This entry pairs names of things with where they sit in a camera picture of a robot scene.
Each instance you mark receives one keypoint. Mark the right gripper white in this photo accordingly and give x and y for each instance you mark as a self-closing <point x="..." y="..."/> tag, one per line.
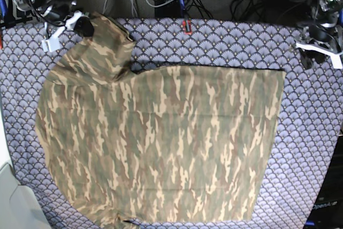
<point x="79" y="23"/>

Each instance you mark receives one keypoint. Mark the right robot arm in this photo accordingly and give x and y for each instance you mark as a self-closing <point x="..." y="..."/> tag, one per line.
<point x="61" y="14"/>

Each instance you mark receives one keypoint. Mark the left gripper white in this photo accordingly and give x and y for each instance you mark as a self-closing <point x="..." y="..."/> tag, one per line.
<point x="317" y="43"/>

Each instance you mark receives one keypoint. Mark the red table clamp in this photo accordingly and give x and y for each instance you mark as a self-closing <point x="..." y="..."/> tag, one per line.
<point x="186" y="24"/>

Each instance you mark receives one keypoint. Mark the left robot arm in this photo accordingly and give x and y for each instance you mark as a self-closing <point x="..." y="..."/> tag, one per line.
<point x="327" y="13"/>

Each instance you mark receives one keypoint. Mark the black OpenArm box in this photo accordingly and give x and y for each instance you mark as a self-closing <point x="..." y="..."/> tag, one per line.
<point x="327" y="209"/>

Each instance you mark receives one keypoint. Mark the camouflage T-shirt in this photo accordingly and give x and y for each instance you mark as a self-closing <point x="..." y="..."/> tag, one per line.
<point x="177" y="143"/>

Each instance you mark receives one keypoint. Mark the purple fan-pattern tablecloth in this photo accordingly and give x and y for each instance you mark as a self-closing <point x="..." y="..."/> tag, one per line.
<point x="308" y="125"/>

